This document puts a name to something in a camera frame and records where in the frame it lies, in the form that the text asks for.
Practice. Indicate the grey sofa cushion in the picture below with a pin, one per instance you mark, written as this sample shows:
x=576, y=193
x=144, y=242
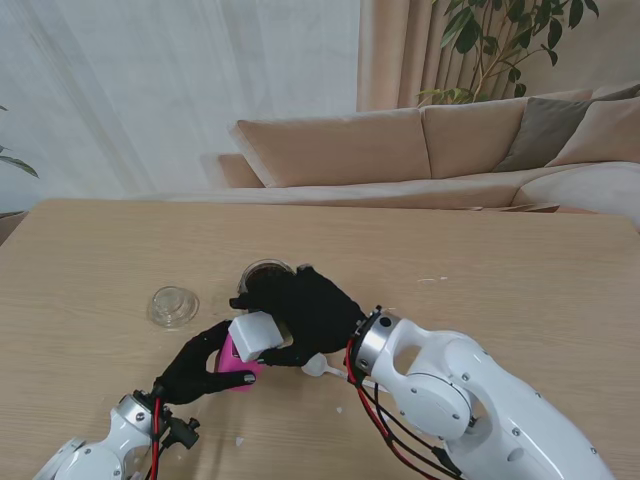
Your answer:
x=545, y=130

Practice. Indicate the pink coffee jar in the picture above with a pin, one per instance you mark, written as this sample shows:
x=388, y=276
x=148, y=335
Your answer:
x=227, y=360

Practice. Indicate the tall green leafy plant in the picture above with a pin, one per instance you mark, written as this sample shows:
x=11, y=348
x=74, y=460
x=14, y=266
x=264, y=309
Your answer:
x=470, y=35

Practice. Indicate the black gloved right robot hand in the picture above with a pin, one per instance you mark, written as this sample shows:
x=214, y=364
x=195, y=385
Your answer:
x=315, y=315

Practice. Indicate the beige sofa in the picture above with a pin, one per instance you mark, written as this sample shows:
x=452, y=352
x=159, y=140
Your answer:
x=340, y=150

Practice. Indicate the beige sofa cushion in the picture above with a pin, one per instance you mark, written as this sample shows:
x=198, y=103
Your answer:
x=605, y=132

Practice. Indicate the white plastic spoon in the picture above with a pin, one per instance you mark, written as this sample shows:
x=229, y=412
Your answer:
x=315, y=369

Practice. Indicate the glass jar of coffee beans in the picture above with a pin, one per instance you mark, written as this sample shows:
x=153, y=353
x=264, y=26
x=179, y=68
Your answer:
x=270, y=270

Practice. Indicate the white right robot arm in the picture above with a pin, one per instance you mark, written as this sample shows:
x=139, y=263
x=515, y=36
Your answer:
x=475, y=395

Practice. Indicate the white square jar cap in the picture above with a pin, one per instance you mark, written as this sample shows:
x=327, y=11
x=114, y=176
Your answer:
x=252, y=332

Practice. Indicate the clear glass jar lid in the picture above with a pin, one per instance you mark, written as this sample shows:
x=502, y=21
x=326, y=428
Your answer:
x=167, y=302

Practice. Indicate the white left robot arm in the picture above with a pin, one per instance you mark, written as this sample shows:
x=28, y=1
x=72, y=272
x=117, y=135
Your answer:
x=105, y=450

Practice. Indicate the beige pleated curtain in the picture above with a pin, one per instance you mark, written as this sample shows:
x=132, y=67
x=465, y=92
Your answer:
x=390, y=55

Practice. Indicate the white sheer curtain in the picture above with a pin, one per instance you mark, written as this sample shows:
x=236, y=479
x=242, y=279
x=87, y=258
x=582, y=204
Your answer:
x=175, y=90

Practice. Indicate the small green plant leaves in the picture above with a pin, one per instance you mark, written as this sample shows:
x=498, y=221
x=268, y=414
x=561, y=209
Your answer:
x=20, y=165

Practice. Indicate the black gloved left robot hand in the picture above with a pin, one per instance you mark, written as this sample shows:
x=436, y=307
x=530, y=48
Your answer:
x=190, y=375

